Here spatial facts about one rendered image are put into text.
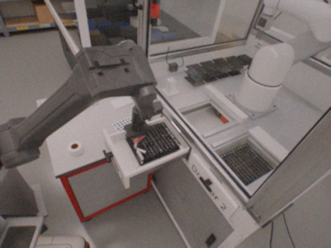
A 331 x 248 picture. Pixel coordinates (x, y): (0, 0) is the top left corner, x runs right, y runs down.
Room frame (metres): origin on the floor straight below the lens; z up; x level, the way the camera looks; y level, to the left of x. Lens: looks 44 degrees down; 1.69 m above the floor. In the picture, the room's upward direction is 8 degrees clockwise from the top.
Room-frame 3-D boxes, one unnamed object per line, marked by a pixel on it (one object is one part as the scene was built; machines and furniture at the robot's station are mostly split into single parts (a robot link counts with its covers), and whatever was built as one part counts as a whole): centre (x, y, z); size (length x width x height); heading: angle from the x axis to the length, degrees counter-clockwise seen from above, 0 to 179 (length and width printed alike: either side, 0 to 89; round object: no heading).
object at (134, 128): (0.60, 0.10, 1.06); 0.10 x 0.07 x 0.07; 126
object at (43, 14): (3.84, 2.34, 0.28); 0.41 x 0.32 x 0.28; 129
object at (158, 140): (0.67, 0.03, 0.87); 0.22 x 0.18 x 0.06; 126
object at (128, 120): (0.84, 0.22, 0.78); 0.12 x 0.08 x 0.04; 136
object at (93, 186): (0.89, 0.42, 0.38); 0.62 x 0.58 x 0.76; 36
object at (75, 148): (0.63, 0.44, 0.78); 0.07 x 0.07 x 0.04
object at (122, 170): (0.55, 0.20, 0.87); 0.29 x 0.02 x 0.11; 36
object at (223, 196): (0.48, -0.25, 0.87); 0.29 x 0.02 x 0.11; 36
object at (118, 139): (0.67, 0.03, 0.86); 0.40 x 0.26 x 0.06; 126
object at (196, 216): (0.98, -0.48, 0.40); 1.03 x 0.95 x 0.80; 36
